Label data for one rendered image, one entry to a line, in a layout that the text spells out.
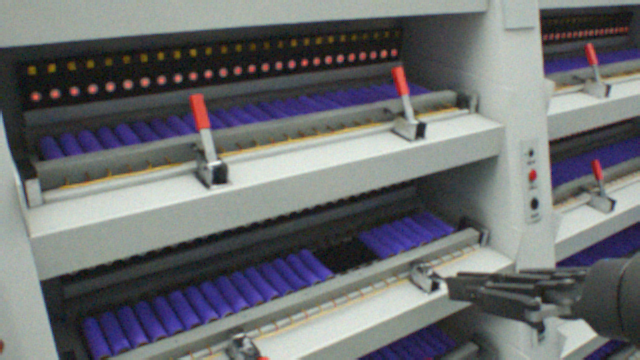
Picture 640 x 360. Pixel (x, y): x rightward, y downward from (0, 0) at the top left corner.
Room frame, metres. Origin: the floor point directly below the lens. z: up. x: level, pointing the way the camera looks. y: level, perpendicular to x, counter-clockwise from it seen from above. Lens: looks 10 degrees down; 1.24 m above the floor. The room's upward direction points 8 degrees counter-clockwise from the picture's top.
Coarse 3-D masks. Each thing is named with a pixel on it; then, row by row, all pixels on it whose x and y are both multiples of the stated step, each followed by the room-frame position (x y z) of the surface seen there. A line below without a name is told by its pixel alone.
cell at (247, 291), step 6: (234, 276) 0.67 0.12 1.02; (240, 276) 0.67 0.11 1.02; (234, 282) 0.66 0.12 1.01; (240, 282) 0.66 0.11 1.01; (246, 282) 0.66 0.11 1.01; (240, 288) 0.65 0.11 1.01; (246, 288) 0.65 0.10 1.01; (252, 288) 0.65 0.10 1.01; (240, 294) 0.65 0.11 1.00; (246, 294) 0.64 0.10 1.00; (252, 294) 0.64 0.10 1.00; (258, 294) 0.64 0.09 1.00; (246, 300) 0.64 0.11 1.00; (252, 300) 0.63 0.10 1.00; (258, 300) 0.63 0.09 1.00; (264, 300) 0.63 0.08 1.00; (252, 306) 0.63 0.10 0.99
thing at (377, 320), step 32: (448, 192) 0.86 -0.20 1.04; (288, 224) 0.76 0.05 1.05; (448, 224) 0.85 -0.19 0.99; (480, 224) 0.81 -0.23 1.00; (160, 256) 0.67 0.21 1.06; (192, 256) 0.69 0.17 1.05; (480, 256) 0.77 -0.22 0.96; (512, 256) 0.76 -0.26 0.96; (64, 288) 0.60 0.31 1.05; (96, 288) 0.62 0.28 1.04; (64, 320) 0.60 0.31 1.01; (320, 320) 0.63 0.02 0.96; (352, 320) 0.63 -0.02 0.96; (384, 320) 0.63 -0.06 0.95; (416, 320) 0.67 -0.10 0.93; (64, 352) 0.52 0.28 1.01; (224, 352) 0.57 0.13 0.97; (288, 352) 0.57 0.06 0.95; (320, 352) 0.58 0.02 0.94; (352, 352) 0.62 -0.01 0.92
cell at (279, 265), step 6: (276, 264) 0.70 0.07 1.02; (282, 264) 0.70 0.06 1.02; (276, 270) 0.70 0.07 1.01; (282, 270) 0.69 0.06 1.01; (288, 270) 0.69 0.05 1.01; (282, 276) 0.69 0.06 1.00; (288, 276) 0.68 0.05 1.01; (294, 276) 0.67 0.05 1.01; (288, 282) 0.67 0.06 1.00; (294, 282) 0.67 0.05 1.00; (300, 282) 0.66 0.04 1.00; (294, 288) 0.66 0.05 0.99
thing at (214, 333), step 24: (456, 240) 0.77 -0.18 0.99; (384, 264) 0.70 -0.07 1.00; (408, 264) 0.72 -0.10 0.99; (432, 264) 0.73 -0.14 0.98; (312, 288) 0.65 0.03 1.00; (336, 288) 0.65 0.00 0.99; (360, 288) 0.68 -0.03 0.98; (384, 288) 0.68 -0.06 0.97; (240, 312) 0.60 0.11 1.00; (264, 312) 0.60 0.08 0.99; (288, 312) 0.62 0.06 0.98; (192, 336) 0.56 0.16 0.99; (216, 336) 0.57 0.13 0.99; (264, 336) 0.58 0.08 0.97
